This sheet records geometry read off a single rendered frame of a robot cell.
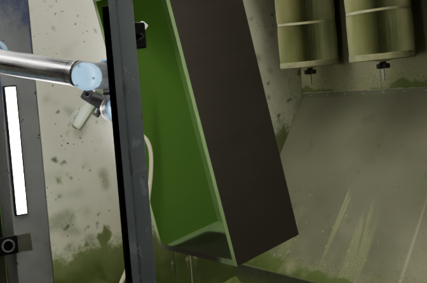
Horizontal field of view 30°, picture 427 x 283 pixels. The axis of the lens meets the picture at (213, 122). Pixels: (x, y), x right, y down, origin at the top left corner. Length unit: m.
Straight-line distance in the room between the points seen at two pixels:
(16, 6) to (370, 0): 1.71
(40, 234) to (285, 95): 1.71
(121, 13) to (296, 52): 2.42
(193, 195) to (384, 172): 0.98
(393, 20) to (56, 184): 1.84
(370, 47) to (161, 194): 1.24
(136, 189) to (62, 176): 2.03
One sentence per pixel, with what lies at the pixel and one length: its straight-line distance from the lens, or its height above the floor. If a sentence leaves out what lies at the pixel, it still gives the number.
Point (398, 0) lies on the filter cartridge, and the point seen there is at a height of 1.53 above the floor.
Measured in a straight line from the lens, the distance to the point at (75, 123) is 3.06.
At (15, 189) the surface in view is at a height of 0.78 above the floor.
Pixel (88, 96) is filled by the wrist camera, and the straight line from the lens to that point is 2.96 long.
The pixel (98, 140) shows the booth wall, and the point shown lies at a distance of 4.16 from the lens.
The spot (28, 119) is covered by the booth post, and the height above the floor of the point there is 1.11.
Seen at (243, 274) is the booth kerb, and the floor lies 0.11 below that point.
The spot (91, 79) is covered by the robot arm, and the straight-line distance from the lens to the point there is 2.63.
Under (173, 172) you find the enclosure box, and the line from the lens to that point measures 3.79.
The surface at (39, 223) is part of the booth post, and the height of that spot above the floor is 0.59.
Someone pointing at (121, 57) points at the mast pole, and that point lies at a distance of 2.05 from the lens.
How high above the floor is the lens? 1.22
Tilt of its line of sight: 3 degrees down
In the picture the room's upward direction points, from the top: 5 degrees counter-clockwise
